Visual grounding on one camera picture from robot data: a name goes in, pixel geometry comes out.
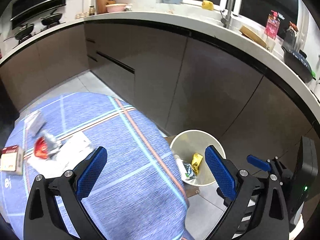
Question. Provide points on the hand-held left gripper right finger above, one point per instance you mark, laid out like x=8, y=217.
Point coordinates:
x=220, y=172

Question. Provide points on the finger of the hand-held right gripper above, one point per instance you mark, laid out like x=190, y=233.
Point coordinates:
x=258, y=163

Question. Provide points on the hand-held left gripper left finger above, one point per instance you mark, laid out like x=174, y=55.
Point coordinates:
x=91, y=172

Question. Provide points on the yellow plastic wrapper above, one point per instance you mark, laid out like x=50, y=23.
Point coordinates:
x=196, y=162

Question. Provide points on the white paper receipt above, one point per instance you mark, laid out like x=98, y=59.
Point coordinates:
x=75, y=147

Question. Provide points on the blue and white snack bag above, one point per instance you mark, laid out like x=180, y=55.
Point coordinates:
x=188, y=171

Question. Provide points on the white round waste bin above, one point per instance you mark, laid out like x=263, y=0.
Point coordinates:
x=197, y=140

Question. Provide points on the red and silver foil wrapper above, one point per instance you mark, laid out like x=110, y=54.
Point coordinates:
x=45, y=146

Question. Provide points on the small silver striped packet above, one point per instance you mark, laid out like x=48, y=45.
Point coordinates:
x=35, y=122

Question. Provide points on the yellow and red medicine box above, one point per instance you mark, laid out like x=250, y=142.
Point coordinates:
x=11, y=160

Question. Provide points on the blue plaid tablecloth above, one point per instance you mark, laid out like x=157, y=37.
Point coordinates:
x=125, y=180

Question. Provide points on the grey kitchen base cabinets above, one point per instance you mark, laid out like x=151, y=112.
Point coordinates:
x=200, y=80

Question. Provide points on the clear glass container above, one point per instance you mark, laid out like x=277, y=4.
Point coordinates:
x=270, y=45

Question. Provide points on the light wooden board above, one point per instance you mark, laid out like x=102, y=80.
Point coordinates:
x=251, y=33

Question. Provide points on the dark wrapped bottle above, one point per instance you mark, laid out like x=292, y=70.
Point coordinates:
x=291, y=36

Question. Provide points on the pink product package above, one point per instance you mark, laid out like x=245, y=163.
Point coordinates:
x=272, y=25

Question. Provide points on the black wok with lid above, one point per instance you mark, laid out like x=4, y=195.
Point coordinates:
x=23, y=31

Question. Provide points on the row of small glass bowls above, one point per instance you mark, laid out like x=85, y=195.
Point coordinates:
x=81, y=15

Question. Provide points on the steel kitchen faucet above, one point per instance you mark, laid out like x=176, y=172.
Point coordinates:
x=231, y=5

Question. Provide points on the glass jar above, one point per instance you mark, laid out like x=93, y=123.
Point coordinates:
x=92, y=10

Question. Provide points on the pink woven basket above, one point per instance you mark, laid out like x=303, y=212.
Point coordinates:
x=116, y=8

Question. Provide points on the yellow sponge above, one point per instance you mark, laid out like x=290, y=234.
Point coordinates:
x=207, y=5

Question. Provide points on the brown wooden cutting board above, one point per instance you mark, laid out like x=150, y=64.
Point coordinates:
x=102, y=2

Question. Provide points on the black range hood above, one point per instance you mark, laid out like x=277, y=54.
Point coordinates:
x=40, y=2

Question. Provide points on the light blue plastic basin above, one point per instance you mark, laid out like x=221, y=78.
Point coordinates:
x=172, y=0

